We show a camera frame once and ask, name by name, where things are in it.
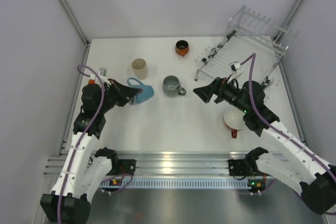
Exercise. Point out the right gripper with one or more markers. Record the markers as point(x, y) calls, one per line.
point(219, 86)

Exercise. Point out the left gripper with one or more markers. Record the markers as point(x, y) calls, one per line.
point(117, 94)

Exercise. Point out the blue ceramic mug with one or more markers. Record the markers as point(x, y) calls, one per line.
point(146, 91)

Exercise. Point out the grey ceramic mug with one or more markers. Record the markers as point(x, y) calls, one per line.
point(171, 87)

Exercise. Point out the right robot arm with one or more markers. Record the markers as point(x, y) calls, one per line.
point(310, 176)

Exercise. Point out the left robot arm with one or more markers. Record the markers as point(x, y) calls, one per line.
point(69, 201)

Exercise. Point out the silver metal dish rack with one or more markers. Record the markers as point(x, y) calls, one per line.
point(247, 32)

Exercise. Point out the beige tumbler cup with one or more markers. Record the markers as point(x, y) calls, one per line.
point(139, 68)

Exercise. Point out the white and red mug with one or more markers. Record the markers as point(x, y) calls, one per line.
point(233, 119)

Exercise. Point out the black and red bowl cup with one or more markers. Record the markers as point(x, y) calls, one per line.
point(182, 48)

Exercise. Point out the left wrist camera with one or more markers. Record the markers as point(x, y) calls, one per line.
point(102, 72)

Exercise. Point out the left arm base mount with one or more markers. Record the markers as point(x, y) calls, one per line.
point(124, 166)

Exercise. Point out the aluminium mounting rail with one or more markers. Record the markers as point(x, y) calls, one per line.
point(181, 164)

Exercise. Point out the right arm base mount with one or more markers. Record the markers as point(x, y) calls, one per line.
point(238, 168)

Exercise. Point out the slotted cable duct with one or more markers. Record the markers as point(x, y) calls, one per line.
point(188, 183)

